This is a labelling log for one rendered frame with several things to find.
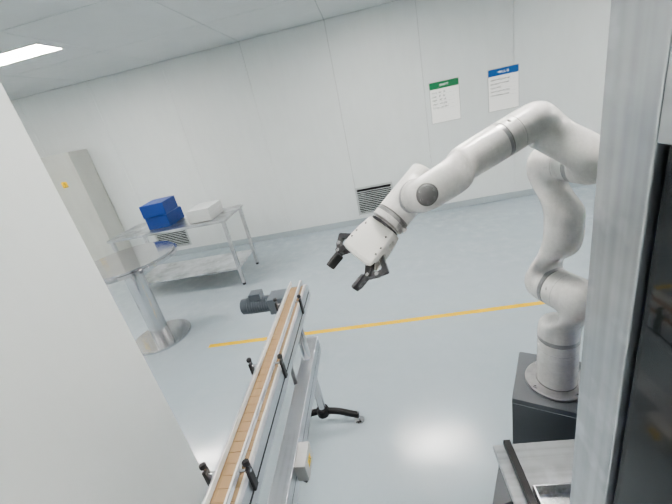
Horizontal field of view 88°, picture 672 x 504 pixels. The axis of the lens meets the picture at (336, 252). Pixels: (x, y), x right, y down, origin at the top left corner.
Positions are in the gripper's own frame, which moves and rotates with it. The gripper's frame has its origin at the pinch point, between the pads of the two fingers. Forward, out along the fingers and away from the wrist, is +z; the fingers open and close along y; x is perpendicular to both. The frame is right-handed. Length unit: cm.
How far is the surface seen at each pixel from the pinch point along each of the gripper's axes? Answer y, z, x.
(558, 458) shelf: -58, 2, -52
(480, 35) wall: 250, -343, -298
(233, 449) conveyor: 7, 68, -29
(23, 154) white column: 103, 38, 34
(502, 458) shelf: -49, 12, -49
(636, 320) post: -46, -16, 33
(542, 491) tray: -59, 10, -43
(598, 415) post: -49, -8, 22
